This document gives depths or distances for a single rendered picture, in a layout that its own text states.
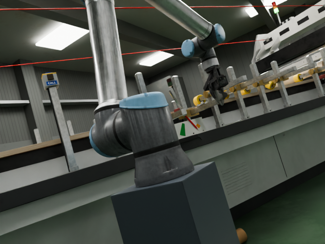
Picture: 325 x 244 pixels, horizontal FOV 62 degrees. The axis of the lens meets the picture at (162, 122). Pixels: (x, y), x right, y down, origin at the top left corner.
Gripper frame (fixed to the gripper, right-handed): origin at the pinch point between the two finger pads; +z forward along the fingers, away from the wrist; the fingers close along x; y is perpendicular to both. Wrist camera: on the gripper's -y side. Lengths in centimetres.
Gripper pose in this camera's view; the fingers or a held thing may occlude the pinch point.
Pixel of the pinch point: (220, 103)
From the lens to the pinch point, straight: 156.9
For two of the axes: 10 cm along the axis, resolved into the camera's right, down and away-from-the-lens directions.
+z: 2.9, 9.5, -1.0
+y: 4.3, -2.2, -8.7
